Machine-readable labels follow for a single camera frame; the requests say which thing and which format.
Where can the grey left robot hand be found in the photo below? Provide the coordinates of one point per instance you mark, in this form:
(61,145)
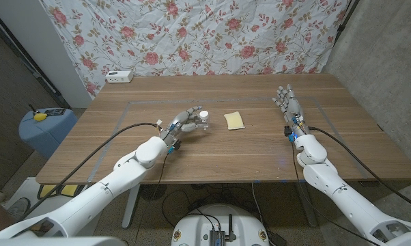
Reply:
(181,123)

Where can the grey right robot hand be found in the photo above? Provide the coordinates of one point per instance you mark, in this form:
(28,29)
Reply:
(292,109)

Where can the clear medicine bottle white cap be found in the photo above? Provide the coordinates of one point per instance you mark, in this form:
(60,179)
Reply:
(203,115)

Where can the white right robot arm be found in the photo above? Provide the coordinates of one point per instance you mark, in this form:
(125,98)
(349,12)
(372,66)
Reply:
(345,194)

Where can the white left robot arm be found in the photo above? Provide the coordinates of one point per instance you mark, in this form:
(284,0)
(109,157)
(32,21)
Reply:
(106,188)

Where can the yellow sponge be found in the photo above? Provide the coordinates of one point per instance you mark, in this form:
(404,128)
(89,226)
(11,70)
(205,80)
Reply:
(234,120)

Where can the black round disc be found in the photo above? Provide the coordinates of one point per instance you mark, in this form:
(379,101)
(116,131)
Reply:
(153,192)

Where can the white power strip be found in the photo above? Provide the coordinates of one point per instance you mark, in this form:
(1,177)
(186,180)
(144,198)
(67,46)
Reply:
(119,76)

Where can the floral rose backdrop cloth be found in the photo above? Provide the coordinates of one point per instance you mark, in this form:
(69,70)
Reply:
(198,37)

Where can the white table leg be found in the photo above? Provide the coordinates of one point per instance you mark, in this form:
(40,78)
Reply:
(132,208)

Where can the grey table leg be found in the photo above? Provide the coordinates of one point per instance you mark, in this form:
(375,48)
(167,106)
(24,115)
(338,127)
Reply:
(308,208)

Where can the black stand pole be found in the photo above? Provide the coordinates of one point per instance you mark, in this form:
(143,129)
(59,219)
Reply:
(345,22)

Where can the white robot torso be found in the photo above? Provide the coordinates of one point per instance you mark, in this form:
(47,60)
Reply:
(219,222)

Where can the black antenna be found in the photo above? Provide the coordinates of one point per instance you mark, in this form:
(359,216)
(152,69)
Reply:
(230,227)

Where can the grey computer box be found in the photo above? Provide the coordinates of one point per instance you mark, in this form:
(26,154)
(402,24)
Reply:
(217,238)

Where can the black flat device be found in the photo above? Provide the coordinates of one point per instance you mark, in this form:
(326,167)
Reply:
(55,111)

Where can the blue round stool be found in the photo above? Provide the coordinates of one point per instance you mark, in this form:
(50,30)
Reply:
(45,136)

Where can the small yellow object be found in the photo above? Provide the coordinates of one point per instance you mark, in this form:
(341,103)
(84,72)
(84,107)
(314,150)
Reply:
(40,117)

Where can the yellow black floor mat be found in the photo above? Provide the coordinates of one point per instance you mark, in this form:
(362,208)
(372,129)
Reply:
(50,191)

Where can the grey shoe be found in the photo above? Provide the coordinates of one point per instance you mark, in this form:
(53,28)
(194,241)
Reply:
(19,207)

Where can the black diagonal door frame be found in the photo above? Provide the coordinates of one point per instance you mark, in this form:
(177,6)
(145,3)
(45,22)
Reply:
(21,54)

